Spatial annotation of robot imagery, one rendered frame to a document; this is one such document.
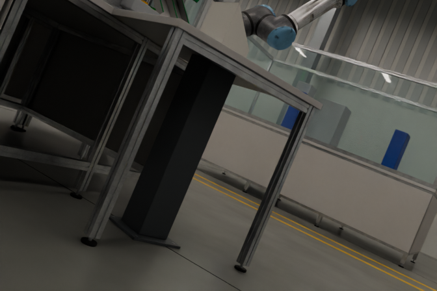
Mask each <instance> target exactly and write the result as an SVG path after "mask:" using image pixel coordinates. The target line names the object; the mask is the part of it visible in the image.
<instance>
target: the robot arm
mask: <svg viewBox="0 0 437 291"><path fill-rule="evenodd" d="M356 2H357V0H311V1H309V2H307V3H306V4H304V5H302V6H301V7H300V8H298V9H296V10H295V11H293V12H292V13H290V14H288V15H287V14H282V15H281V16H278V17H276V14H275V13H274V12H273V11H274V10H273V9H272V8H271V7H269V6H268V5H258V6H255V7H253V8H250V9H248V10H245V11H242V12H241V14H242V17H243V23H244V26H245V32H246V37H248V36H251V35H253V34H255V35H257V36H258V37H259V38H261V39H262V40H263V41H264V42H266V43H267V44H268V45H269V46H271V47H273V48H275V49H277V50H284V49H287V48H288V47H289V46H291V45H292V42H294V41H295V38H296V35H297V32H298V30H300V29H301V28H303V27H305V26H306V25H307V24H309V23H311V22H312V21H314V20H315V19H317V18H318V17H320V16H322V15H323V14H325V13H326V12H328V11H329V10H331V9H333V8H340V7H341V6H343V5H346V6H352V5H354V4H355V3H356Z"/></svg>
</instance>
